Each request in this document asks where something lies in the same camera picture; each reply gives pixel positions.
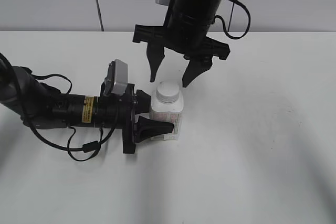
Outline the white square plastic bottle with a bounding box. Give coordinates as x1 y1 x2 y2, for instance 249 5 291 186
150 91 184 141

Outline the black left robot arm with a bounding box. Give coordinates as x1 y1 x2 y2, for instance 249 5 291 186
1 56 174 157

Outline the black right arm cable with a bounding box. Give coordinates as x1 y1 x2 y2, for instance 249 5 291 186
214 0 251 40

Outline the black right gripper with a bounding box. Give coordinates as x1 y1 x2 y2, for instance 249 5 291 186
133 3 230 88

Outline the white round bottle cap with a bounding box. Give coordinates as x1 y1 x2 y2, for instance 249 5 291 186
156 81 180 104

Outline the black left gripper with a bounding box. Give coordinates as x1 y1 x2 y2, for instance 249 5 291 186
98 84 174 154

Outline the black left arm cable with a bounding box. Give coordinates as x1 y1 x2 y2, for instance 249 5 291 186
0 52 118 162

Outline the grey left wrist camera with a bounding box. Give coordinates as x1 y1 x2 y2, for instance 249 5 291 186
103 59 128 97

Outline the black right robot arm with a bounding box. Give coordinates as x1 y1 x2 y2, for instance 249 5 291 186
133 0 230 88

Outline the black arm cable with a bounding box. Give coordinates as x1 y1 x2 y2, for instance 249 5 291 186
0 52 118 162
214 0 251 40

